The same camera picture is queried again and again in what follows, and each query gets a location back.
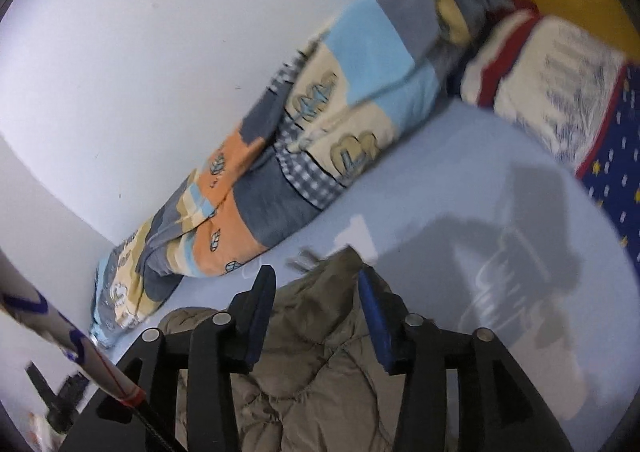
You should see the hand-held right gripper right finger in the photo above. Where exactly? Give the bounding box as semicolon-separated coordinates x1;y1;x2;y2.
357;266;573;452

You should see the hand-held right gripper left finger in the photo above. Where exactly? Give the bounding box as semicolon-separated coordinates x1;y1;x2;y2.
62;264;277;452

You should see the olive puffer jacket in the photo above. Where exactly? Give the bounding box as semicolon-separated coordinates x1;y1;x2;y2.
160;247;461;452

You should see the light blue bed sheet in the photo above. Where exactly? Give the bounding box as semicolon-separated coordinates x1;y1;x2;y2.
87;99;640;452

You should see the patchwork printed quilt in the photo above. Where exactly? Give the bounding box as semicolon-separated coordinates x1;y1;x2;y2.
90;0;516;348

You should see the star printed pillow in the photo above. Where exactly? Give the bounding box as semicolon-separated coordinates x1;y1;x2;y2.
457;0;640;277

